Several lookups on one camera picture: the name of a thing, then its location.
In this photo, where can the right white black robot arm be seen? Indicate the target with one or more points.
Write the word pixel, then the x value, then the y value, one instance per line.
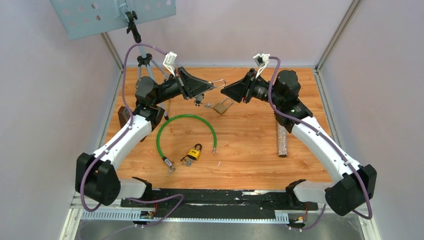
pixel 352 185

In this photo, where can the glittery silver microphone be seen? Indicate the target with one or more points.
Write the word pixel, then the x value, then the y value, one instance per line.
pixel 282 141

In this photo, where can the keys of cable lock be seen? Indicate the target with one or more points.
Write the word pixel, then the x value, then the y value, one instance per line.
pixel 171 169

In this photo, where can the large brass padlock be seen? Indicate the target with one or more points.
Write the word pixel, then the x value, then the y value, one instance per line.
pixel 220 107

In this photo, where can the brown wooden metronome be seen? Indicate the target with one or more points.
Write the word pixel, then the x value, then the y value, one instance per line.
pixel 124 116

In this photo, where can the keys of yellow padlock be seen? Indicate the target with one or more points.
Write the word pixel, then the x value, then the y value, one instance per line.
pixel 187 160

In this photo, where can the small brass padlock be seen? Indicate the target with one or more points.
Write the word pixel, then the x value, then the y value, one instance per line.
pixel 205 86

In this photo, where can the yellow black padlock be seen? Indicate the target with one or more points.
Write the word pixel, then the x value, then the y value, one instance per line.
pixel 194 153

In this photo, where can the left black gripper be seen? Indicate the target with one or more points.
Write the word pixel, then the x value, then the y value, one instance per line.
pixel 190 86

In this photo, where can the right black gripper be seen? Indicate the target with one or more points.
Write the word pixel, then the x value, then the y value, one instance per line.
pixel 242 89

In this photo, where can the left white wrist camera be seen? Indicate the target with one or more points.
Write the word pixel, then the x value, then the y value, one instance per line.
pixel 168 62

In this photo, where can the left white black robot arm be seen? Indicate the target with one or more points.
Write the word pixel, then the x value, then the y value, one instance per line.
pixel 96 173

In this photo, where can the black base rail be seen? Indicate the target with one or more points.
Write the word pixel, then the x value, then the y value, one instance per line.
pixel 207 205

